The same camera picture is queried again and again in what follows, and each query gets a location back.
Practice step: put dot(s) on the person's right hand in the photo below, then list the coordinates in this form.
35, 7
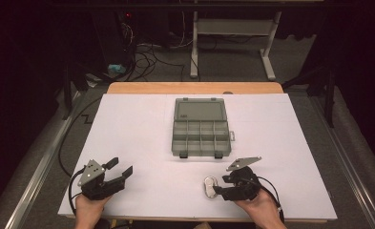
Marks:
264, 206

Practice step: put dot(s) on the teal object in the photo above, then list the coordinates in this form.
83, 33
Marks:
116, 68

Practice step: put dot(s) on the black stand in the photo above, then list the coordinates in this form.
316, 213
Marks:
329, 95

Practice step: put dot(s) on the white board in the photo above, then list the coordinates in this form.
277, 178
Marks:
143, 133

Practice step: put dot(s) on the white metal table frame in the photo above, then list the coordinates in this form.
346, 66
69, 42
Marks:
233, 27

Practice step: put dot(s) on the aluminium floor rail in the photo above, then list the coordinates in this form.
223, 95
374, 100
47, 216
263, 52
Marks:
40, 165
350, 162

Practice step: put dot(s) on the silver oval metal carabiner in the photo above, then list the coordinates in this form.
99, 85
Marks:
210, 187

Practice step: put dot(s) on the black computer tower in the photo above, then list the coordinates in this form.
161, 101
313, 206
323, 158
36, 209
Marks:
112, 35

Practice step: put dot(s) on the person's left hand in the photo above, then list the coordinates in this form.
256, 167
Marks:
88, 213

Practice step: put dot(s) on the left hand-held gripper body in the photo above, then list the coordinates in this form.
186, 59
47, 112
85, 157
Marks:
94, 185

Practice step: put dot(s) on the grey plastic compartment box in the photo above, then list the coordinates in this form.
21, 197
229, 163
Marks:
201, 140

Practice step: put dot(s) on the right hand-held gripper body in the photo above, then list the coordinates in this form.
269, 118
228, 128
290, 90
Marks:
247, 187

